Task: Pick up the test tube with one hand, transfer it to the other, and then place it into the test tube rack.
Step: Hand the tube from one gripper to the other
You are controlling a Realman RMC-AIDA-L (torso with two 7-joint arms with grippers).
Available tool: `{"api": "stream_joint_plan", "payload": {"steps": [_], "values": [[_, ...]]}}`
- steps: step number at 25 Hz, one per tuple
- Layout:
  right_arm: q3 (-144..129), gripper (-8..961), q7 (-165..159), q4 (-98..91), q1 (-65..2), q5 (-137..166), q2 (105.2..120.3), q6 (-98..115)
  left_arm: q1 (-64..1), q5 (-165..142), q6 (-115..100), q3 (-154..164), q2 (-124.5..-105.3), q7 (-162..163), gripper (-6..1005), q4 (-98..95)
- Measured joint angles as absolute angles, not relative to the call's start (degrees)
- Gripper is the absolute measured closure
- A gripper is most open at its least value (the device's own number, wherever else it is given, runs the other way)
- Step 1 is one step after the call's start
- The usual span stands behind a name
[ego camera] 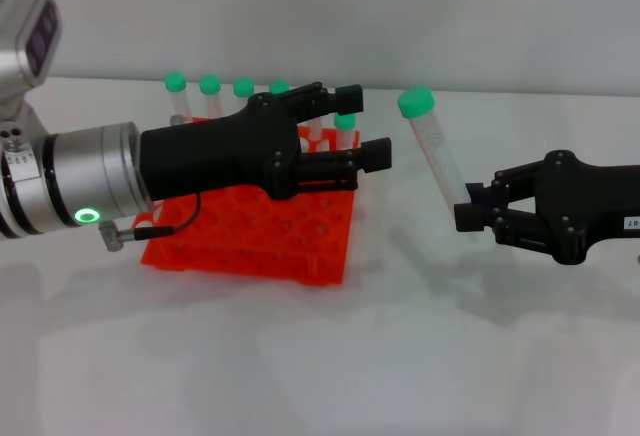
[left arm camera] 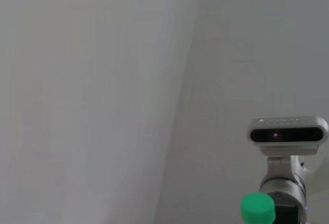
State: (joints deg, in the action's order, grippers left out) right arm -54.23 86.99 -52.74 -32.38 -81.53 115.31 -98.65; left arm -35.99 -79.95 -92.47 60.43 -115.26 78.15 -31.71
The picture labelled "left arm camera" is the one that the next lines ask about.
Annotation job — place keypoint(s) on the green capped clear test tube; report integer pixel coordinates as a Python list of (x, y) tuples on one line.
[(257, 206)]

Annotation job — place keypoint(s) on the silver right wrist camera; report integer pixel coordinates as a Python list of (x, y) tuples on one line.
[(282, 148)]

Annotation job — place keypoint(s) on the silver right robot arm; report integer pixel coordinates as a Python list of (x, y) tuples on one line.
[(282, 186)]

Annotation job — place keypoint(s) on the silver camera mount bracket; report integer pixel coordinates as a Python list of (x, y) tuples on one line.
[(278, 166)]

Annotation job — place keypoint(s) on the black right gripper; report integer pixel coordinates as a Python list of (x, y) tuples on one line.
[(286, 215)]

